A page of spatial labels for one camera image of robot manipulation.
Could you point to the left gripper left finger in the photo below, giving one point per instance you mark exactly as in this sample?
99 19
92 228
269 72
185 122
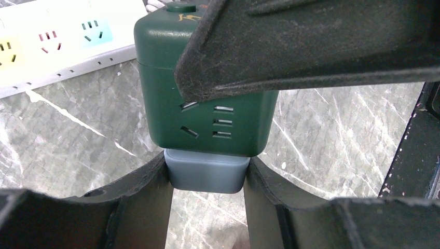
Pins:
131 212

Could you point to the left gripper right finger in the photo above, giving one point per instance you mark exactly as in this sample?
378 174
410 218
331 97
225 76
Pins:
282 215

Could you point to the light blue power strip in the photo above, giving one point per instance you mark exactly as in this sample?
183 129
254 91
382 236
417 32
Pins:
205 172

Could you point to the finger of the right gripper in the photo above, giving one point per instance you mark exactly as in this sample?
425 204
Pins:
241 47
414 171

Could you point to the white multicolour power strip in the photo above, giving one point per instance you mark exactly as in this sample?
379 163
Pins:
43 42

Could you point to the dark green cube socket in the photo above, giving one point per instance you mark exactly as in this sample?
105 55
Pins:
237 126

